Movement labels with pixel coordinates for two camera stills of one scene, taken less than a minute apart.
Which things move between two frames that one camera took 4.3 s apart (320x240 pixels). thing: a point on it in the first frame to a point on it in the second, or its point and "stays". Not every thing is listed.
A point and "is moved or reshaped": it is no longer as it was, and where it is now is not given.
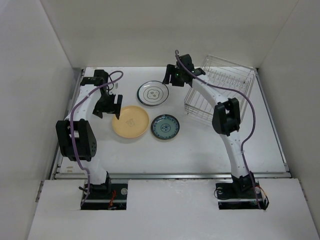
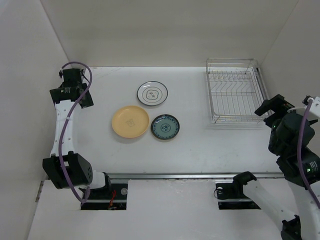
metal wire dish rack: [230, 79] is moved or reshaped
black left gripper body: [105, 104] to [87, 102]
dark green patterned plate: [165, 126] stays
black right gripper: [170, 70] to [277, 103]
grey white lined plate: [152, 93] stays
